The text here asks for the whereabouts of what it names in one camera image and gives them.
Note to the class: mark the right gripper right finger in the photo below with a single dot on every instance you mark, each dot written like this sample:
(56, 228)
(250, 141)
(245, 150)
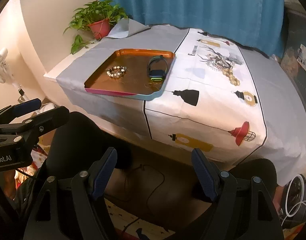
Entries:
(221, 188)

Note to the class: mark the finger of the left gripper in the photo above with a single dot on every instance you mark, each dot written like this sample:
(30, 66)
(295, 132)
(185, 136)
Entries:
(28, 131)
(9, 113)

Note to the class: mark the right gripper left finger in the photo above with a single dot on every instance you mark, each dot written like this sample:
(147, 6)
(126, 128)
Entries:
(88, 197)

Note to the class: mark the white standing fan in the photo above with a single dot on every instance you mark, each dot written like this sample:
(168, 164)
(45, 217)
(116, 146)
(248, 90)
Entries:
(3, 65)

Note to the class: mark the grey printed tablecloth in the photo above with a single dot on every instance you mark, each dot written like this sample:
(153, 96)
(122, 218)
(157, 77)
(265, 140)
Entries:
(233, 104)

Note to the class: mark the orange metal tray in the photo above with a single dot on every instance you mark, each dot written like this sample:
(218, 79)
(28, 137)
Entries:
(140, 74)

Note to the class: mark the green potted plant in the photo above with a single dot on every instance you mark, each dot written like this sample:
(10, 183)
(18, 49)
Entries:
(98, 17)

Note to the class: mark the dark plastic storage box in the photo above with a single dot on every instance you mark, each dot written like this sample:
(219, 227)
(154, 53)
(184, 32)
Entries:
(294, 58)

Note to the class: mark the blue curtain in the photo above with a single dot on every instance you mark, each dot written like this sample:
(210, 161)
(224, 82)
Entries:
(252, 23)

